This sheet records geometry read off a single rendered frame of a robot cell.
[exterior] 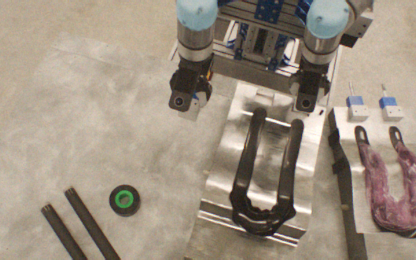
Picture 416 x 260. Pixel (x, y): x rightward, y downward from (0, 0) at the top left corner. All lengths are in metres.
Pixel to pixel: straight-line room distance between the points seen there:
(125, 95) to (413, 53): 1.99
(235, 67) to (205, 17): 1.28
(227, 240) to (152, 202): 0.23
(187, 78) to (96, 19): 1.69
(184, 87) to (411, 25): 2.21
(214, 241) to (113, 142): 0.41
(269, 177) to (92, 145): 0.50
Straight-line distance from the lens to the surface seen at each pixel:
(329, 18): 0.76
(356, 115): 1.17
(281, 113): 1.08
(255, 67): 1.99
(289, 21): 1.47
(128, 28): 2.41
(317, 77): 0.91
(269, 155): 1.03
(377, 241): 1.03
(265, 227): 0.98
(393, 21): 2.83
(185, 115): 1.00
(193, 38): 0.75
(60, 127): 1.18
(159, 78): 1.21
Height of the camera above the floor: 1.81
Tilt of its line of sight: 64 degrees down
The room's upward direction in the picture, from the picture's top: 8 degrees clockwise
